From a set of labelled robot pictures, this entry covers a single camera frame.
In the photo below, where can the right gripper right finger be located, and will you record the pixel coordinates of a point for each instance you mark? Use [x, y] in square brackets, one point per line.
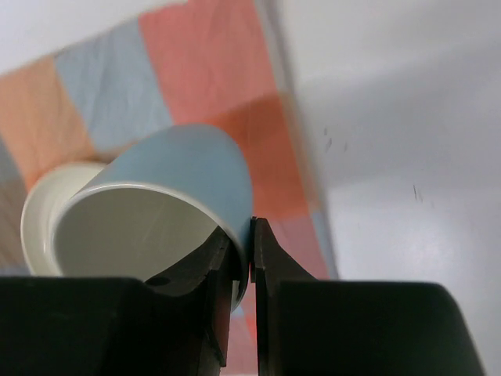
[271, 265]

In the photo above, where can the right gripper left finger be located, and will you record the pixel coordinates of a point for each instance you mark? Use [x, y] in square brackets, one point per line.
[192, 306]

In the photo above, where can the cream white plate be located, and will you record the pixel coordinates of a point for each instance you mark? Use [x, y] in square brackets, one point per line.
[41, 207]

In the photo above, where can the blue mug white inside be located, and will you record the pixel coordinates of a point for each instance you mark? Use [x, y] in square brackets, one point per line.
[156, 203]

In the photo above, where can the checkered orange blue cloth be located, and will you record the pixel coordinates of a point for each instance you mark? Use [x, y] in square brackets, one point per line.
[209, 61]

